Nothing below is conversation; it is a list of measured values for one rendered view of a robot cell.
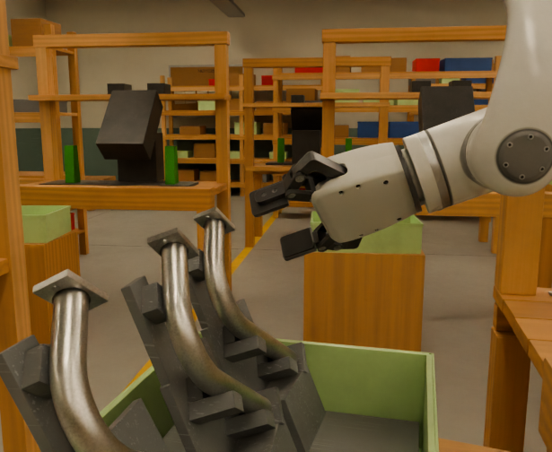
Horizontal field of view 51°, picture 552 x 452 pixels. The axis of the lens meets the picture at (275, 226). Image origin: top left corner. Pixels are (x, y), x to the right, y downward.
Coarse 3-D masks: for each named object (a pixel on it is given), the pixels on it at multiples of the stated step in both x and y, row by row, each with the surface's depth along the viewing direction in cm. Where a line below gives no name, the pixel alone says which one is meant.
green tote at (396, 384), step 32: (320, 352) 95; (352, 352) 94; (384, 352) 92; (416, 352) 92; (160, 384) 87; (320, 384) 96; (352, 384) 95; (384, 384) 93; (416, 384) 92; (160, 416) 88; (384, 416) 94; (416, 416) 93
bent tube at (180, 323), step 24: (168, 240) 66; (168, 264) 65; (168, 288) 63; (168, 312) 61; (192, 312) 63; (192, 336) 61; (192, 360) 61; (216, 384) 63; (240, 384) 69; (264, 408) 75
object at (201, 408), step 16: (192, 384) 66; (192, 400) 65; (208, 400) 65; (224, 400) 64; (240, 400) 65; (192, 416) 64; (208, 416) 64; (224, 416) 65; (240, 416) 73; (256, 416) 72; (272, 416) 74; (240, 432) 72; (256, 432) 74
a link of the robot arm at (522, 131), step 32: (512, 0) 52; (544, 0) 49; (512, 32) 49; (544, 32) 47; (512, 64) 48; (544, 64) 47; (512, 96) 48; (544, 96) 47; (480, 128) 50; (512, 128) 48; (544, 128) 47; (480, 160) 50; (512, 160) 48; (544, 160) 48; (512, 192) 49
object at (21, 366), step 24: (0, 360) 47; (24, 360) 49; (48, 360) 48; (24, 384) 47; (48, 384) 47; (24, 408) 47; (48, 408) 49; (144, 408) 61; (48, 432) 48; (120, 432) 56; (144, 432) 59
